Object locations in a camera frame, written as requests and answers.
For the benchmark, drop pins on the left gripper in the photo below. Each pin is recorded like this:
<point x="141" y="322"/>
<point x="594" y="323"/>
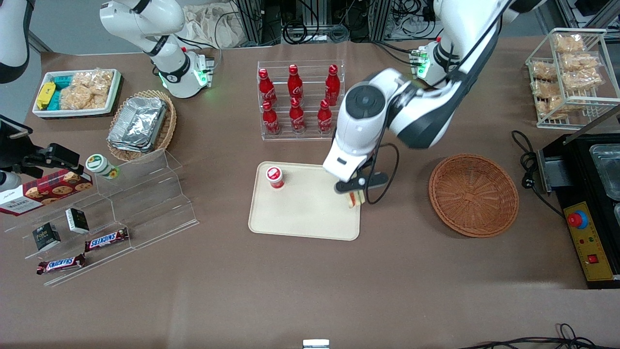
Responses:
<point x="367" y="162"/>

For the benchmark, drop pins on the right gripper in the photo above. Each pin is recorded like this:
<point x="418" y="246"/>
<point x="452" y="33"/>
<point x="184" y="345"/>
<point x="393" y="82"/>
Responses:
<point x="35" y="160"/>

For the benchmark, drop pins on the triangular sandwich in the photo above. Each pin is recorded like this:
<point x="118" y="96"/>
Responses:
<point x="356" y="199"/>

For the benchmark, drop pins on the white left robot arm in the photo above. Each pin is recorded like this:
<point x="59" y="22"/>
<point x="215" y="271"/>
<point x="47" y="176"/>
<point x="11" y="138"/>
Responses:
<point x="421" y="111"/>

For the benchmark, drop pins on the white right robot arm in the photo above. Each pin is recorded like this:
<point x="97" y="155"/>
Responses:
<point x="145" y="19"/>

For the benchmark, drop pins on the beige plastic tray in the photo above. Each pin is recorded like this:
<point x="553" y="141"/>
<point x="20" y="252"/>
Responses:
<point x="305" y="213"/>

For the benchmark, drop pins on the round brown wicker basket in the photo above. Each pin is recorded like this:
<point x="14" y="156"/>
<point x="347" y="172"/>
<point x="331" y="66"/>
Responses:
<point x="474" y="194"/>

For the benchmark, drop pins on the silver foil tray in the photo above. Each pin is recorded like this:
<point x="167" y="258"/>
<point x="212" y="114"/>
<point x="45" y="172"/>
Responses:
<point x="128" y="148"/>
<point x="138" y="121"/>

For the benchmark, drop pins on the oval light wicker basket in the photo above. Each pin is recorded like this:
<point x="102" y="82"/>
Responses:
<point x="167" y="128"/>

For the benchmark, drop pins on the red tartan cookie box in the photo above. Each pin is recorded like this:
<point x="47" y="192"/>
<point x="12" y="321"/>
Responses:
<point x="48" y="190"/>

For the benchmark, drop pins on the small black box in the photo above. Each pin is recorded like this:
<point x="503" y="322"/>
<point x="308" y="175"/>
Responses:
<point x="77" y="220"/>
<point x="46" y="236"/>

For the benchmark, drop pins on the white rectangular bin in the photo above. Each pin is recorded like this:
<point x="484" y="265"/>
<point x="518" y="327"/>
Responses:
<point x="41" y="112"/>

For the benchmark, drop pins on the clear acrylic bottle rack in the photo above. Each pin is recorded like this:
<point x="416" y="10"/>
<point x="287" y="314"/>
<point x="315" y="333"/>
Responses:
<point x="310" y="138"/>

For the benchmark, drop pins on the red lid cup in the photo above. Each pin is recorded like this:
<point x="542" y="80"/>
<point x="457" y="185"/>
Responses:
<point x="274" y="175"/>

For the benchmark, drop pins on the red cola bottle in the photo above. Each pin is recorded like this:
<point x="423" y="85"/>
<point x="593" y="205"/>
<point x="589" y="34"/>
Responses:
<point x="297" y="118"/>
<point x="325" y="118"/>
<point x="266" y="89"/>
<point x="295" y="85"/>
<point x="332" y="87"/>
<point x="271" y="121"/>

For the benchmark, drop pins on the green lid cup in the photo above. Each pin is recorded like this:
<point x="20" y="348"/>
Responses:
<point x="98" y="165"/>

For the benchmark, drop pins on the teal snack packet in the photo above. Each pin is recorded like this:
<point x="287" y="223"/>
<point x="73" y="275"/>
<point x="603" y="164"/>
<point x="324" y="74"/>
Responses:
<point x="63" y="81"/>
<point x="55" y="101"/>

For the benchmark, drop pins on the yellow snack packet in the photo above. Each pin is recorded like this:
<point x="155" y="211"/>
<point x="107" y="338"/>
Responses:
<point x="46" y="94"/>

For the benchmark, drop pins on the brown chocolate bar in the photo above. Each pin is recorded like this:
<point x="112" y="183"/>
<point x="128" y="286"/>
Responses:
<point x="106" y="240"/>
<point x="60" y="264"/>

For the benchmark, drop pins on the clear bag of crackers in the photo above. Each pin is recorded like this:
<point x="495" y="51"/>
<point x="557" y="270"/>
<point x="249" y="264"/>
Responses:
<point x="569" y="43"/>
<point x="550" y="105"/>
<point x="583" y="80"/>
<point x="545" y="88"/>
<point x="87" y="89"/>
<point x="542" y="70"/>
<point x="581" y="62"/>

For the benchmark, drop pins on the clear acrylic stepped shelf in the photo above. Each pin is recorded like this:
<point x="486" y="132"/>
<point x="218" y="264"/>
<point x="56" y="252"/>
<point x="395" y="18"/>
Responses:
<point x="150" y="203"/>

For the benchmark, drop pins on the small white device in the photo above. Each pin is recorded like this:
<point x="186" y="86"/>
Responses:
<point x="316" y="344"/>

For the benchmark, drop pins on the black machine with yellow panel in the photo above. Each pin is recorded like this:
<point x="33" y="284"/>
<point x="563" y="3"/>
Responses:
<point x="576" y="169"/>

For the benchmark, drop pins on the red emergency stop button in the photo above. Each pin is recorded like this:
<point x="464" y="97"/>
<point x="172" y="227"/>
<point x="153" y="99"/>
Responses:
<point x="578" y="220"/>

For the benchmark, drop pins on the beige cloth bag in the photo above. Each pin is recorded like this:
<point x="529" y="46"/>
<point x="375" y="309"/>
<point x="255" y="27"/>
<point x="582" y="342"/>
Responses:
<point x="213" y="26"/>

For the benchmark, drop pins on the steel pan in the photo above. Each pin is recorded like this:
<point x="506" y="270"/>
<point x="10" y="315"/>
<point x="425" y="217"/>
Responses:
<point x="608" y="169"/>

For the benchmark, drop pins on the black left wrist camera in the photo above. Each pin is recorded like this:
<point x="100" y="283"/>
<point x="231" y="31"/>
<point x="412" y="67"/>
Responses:
<point x="375" y="180"/>

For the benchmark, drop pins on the aluminium frame post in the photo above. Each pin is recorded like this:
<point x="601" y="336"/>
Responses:
<point x="380" y="19"/>
<point x="251" y="22"/>

